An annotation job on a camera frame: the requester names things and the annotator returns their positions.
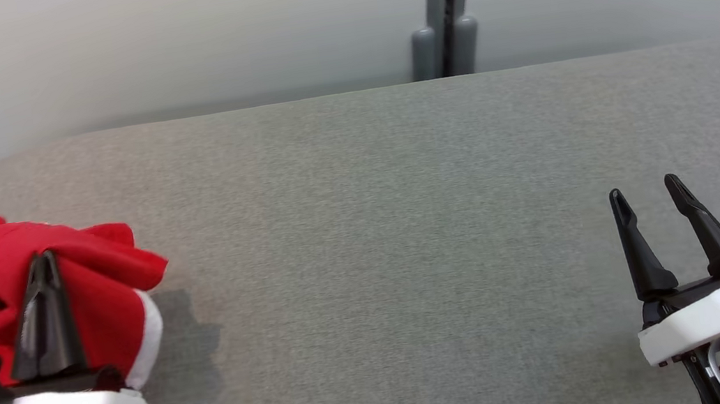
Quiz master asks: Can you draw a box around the red shorts white waistband print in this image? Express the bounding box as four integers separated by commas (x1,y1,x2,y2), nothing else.
0,214,186,404

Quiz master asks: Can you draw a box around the grey double partition post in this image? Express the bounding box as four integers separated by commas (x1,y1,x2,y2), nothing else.
402,0,490,82

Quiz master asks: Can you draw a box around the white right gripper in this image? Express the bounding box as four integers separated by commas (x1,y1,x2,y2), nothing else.
608,167,720,370

